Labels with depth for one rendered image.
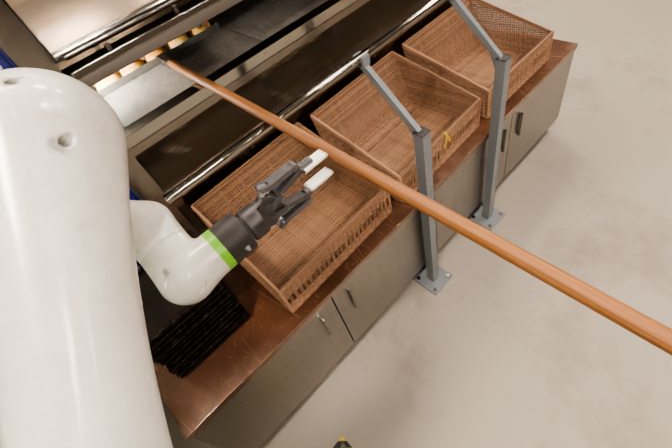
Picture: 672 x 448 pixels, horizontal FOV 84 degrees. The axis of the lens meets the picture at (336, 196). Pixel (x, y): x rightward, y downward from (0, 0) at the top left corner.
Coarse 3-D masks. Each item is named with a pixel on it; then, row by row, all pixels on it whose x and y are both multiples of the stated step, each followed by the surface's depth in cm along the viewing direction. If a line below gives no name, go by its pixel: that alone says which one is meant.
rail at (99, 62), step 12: (204, 0) 101; (216, 0) 103; (192, 12) 100; (168, 24) 97; (144, 36) 95; (156, 36) 97; (120, 48) 92; (132, 48) 94; (96, 60) 90; (108, 60) 92; (72, 72) 88; (84, 72) 89
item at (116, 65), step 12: (228, 0) 105; (240, 0) 107; (204, 12) 102; (216, 12) 104; (180, 24) 99; (192, 24) 101; (168, 36) 98; (144, 48) 96; (156, 48) 97; (120, 60) 93; (132, 60) 95; (96, 72) 91; (108, 72) 92
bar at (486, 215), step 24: (432, 0) 131; (456, 0) 136; (408, 24) 125; (336, 72) 114; (504, 72) 139; (312, 96) 110; (384, 96) 121; (504, 96) 148; (408, 120) 121; (240, 144) 101; (216, 168) 99; (168, 192) 94; (432, 192) 141; (480, 216) 206; (432, 240) 162; (432, 264) 175; (432, 288) 185
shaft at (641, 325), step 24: (192, 72) 128; (240, 96) 111; (264, 120) 102; (312, 144) 89; (360, 168) 80; (408, 192) 73; (432, 216) 69; (456, 216) 66; (480, 240) 63; (504, 240) 62; (528, 264) 58; (576, 288) 54; (600, 312) 52; (624, 312) 51; (648, 336) 49
